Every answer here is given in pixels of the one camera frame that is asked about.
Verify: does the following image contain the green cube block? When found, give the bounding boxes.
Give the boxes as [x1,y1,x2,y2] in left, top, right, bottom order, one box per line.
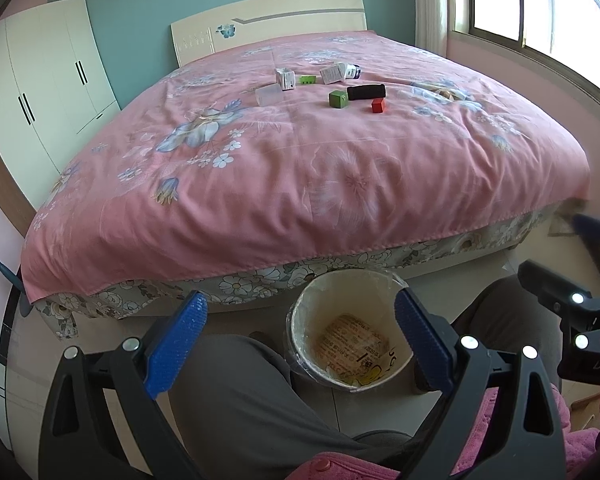
[328,90,349,110]

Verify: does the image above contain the black cloth roll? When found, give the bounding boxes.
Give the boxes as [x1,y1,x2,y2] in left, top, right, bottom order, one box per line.
[347,84,387,101]

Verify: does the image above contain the pink quilted slipper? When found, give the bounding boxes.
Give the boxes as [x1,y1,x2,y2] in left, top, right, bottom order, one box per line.
[284,383,600,480]

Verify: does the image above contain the left leg grey trousers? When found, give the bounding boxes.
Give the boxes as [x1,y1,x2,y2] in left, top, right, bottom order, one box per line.
[169,335,410,479]

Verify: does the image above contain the white milk carton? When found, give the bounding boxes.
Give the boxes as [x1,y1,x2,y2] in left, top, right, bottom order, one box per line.
[275,67,297,91]

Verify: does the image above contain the green toy brick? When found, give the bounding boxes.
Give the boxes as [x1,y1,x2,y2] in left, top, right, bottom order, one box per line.
[297,75,316,84]

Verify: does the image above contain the white trash bin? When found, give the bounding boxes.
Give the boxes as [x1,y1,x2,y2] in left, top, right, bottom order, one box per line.
[284,269,413,393]

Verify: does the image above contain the printed paper wrapper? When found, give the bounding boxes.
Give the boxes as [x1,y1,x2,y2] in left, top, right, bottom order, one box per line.
[313,314,390,387]

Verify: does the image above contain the small white paper box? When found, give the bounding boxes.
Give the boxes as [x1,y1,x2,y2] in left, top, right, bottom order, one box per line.
[320,63,347,84]

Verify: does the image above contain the red block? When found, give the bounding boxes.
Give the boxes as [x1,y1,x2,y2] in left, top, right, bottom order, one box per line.
[372,98,386,113]

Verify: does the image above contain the grey floral bed skirt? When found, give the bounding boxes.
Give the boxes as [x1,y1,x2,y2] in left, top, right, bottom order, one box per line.
[33,198,586,339]

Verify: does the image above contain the pink floral bed cover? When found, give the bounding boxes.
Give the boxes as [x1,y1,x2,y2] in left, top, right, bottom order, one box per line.
[21,32,591,302]

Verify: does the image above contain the cream wooden headboard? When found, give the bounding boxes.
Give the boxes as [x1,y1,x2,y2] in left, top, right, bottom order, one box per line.
[171,0,367,66]

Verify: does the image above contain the white curtain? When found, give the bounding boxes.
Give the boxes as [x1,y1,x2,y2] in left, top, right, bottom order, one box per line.
[415,0,450,58]

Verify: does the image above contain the white blue bottle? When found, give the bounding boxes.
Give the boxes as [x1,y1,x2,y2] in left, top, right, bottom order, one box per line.
[339,63,362,80]

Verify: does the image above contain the white wardrobe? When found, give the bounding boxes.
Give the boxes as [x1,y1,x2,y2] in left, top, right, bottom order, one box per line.
[0,0,120,208]

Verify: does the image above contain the window with frame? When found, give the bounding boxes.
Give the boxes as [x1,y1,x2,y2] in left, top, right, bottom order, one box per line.
[453,0,600,104]

